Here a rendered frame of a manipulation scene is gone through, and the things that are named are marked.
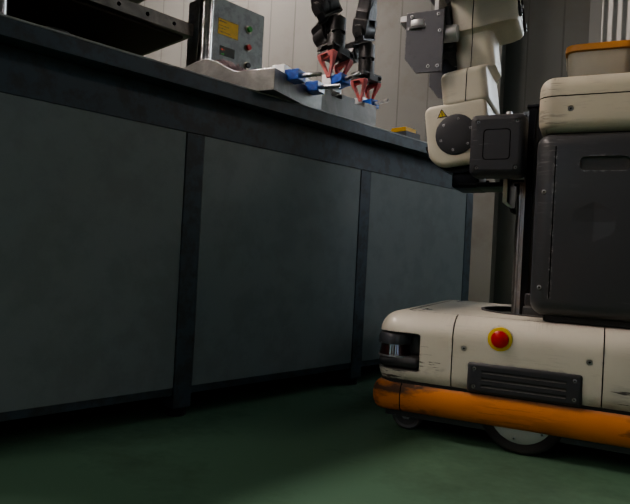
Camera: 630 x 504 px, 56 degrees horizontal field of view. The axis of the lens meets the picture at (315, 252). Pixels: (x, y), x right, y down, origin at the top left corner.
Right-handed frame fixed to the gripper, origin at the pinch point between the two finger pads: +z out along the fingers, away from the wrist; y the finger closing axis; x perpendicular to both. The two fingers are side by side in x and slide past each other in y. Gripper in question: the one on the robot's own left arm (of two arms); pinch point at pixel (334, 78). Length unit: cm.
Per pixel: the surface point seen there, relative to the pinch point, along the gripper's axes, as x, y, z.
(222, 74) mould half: -3.7, 38.4, 13.4
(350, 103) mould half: 0.9, -6.7, 5.9
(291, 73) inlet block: 10.7, 27.6, 13.3
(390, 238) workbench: -2, -33, 43
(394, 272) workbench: -4, -38, 54
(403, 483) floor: 49, 29, 106
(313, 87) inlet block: 8.3, 17.0, 12.3
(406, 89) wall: -121, -206, -114
